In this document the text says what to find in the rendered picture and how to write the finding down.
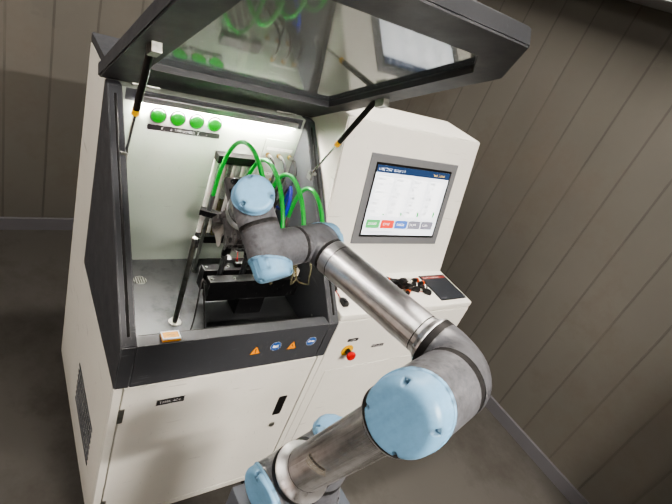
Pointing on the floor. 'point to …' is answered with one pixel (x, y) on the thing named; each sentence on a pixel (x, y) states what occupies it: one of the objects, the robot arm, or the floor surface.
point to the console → (367, 348)
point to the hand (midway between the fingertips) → (232, 227)
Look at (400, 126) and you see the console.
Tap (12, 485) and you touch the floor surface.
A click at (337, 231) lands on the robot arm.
